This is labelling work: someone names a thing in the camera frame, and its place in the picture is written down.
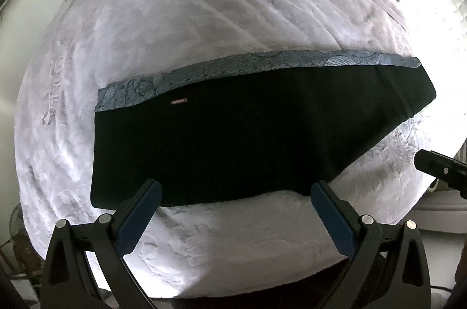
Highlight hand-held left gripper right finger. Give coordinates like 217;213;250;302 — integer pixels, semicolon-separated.
310;180;433;309

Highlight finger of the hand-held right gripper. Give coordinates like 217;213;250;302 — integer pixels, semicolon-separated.
415;149;467;201

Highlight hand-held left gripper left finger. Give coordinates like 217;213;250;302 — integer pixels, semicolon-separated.
39;179;163;309

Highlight black pants with patterned waistband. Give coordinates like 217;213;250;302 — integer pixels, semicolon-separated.
89;52;437;209

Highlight standing fan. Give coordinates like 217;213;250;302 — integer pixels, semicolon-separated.
10;205;32;260

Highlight lavender plush blanket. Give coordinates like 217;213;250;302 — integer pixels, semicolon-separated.
13;0;467;298

